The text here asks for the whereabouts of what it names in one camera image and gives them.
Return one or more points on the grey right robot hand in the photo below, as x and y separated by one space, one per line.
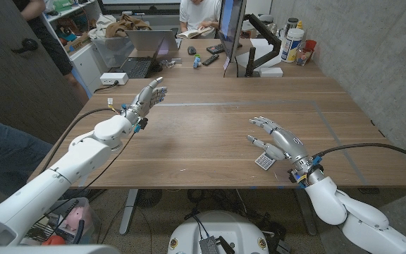
289 143

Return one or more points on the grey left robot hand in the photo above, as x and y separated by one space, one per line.
144 102

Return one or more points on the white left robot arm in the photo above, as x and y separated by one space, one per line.
86 155

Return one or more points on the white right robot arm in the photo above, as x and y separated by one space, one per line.
326 201

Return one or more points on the white pocket calculator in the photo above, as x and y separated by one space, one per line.
263 162

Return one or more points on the black open laptop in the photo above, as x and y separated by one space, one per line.
136 67

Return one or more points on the white power strip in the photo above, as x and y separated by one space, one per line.
113 78

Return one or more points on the silver open laptop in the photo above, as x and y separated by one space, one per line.
150 39

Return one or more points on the blue toy figure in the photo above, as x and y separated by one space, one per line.
197 62

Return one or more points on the black computer mouse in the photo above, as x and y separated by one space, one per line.
191 50

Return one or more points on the white cabinet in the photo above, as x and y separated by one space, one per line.
85 65

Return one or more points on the grey metal table leg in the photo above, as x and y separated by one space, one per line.
128 211
306 211

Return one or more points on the small white box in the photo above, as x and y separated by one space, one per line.
271 72

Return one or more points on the person in black shorts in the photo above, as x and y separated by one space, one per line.
56 53

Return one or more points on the black remote control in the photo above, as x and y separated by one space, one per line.
210 59

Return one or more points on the brown cloth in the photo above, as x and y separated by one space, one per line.
125 24

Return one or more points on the open book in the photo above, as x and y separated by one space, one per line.
192 34

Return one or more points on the clear glass jar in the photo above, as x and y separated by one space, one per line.
303 57

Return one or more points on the white cloth bag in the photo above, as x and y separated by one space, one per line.
101 26

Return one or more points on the brown cardboard box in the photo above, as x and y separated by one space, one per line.
79 42

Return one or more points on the black keyboard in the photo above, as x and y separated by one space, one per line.
216 48

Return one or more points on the black round floor fan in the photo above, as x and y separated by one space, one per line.
148 198

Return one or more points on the white wipes canister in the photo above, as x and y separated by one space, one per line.
292 46

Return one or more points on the red cup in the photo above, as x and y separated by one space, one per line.
311 45

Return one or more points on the person in white t-shirt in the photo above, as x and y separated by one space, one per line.
197 14

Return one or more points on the white paper sheet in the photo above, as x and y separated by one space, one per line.
259 44

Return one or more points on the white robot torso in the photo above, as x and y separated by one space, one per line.
231 229

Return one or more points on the operator in dark jeans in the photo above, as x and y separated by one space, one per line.
9 155

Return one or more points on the black computer monitor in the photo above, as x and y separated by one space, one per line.
233 24

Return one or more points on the yellow bottle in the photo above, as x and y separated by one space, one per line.
299 24

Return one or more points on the pink piggy bank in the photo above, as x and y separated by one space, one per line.
78 217

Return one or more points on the orange object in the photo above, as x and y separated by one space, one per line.
53 241

